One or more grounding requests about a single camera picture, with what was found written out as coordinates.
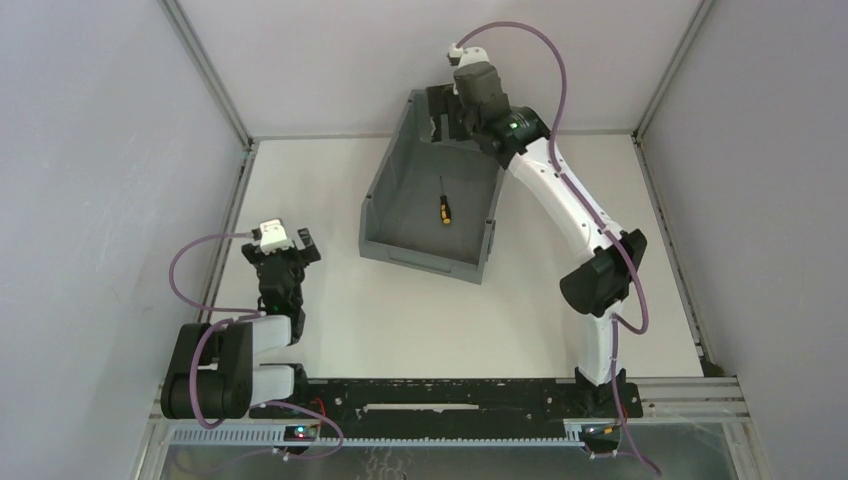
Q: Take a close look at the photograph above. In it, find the black yellow screwdriver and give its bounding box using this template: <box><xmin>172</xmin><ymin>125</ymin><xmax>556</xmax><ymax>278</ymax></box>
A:
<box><xmin>439</xmin><ymin>176</ymin><xmax>452</xmax><ymax>225</ymax></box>

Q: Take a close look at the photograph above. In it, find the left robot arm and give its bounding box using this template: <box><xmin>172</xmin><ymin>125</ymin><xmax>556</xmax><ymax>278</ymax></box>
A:
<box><xmin>160</xmin><ymin>220</ymin><xmax>321</xmax><ymax>429</ymax></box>

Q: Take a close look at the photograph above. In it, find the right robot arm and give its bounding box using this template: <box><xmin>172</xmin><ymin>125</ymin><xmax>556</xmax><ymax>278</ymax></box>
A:
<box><xmin>425</xmin><ymin>85</ymin><xmax>647</xmax><ymax>404</ymax></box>

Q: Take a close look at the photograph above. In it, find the grey plastic storage bin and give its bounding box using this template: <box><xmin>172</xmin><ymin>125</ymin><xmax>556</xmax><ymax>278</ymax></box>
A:
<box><xmin>358</xmin><ymin>90</ymin><xmax>504</xmax><ymax>284</ymax></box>

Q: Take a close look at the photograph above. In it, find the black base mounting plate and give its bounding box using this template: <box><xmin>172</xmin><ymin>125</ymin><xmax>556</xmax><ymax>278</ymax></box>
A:
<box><xmin>289</xmin><ymin>378</ymin><xmax>643</xmax><ymax>438</ymax></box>

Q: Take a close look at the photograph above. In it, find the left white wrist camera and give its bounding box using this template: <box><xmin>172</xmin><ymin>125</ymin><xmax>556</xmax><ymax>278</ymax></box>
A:
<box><xmin>253</xmin><ymin>218</ymin><xmax>294</xmax><ymax>254</ymax></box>

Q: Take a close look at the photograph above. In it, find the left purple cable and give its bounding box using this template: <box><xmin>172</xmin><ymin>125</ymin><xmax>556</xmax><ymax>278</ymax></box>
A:
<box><xmin>168</xmin><ymin>229</ymin><xmax>345</xmax><ymax>462</ymax></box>

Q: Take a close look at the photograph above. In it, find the purple cable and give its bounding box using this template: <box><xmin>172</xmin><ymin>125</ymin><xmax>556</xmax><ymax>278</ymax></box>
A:
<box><xmin>168</xmin><ymin>229</ymin><xmax>345</xmax><ymax>462</ymax></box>
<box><xmin>457</xmin><ymin>21</ymin><xmax>664</xmax><ymax>478</ymax></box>

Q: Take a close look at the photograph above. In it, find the grey slotted cable duct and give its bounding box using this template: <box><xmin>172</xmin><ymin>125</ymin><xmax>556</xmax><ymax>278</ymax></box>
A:
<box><xmin>169</xmin><ymin>424</ymin><xmax>584</xmax><ymax>447</ymax></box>

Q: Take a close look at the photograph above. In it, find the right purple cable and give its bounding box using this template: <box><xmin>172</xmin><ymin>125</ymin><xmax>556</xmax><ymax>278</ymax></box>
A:
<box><xmin>457</xmin><ymin>21</ymin><xmax>664</xmax><ymax>478</ymax></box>

